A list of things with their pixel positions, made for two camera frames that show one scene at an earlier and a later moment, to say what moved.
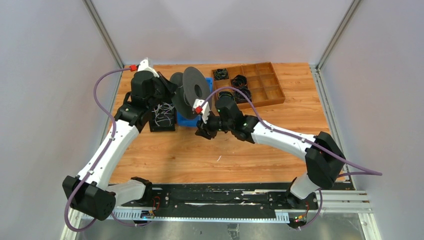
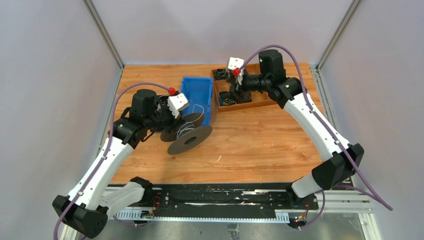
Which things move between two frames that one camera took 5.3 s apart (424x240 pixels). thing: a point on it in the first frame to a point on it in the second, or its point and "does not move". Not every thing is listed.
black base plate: [231, 196] does not move
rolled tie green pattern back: [221, 74] does not move
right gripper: [203, 133] to [235, 94]
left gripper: [170, 87] to [174, 122]
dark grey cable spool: [191, 85] to [186, 133]
